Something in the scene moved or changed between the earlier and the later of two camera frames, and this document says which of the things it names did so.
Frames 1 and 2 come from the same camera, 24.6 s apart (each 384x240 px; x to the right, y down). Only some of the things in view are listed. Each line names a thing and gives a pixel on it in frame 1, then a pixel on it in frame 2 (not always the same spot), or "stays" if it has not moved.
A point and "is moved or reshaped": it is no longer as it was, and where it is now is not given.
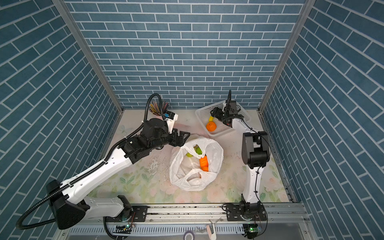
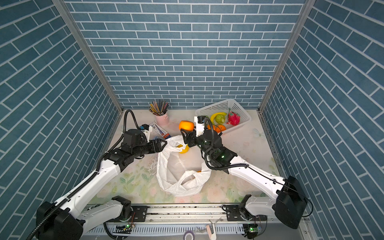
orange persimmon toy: x=204 y=163 to x=217 y=129
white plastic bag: x=193 y=166 is moved or reshaped
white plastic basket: x=213 y=126 stays
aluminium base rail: x=287 y=222 stays
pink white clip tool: x=211 y=231 stays
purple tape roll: x=189 y=231 stays
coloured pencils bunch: x=154 y=108 stays
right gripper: x=217 y=110 to x=191 y=136
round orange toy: x=211 y=126 to x=222 y=127
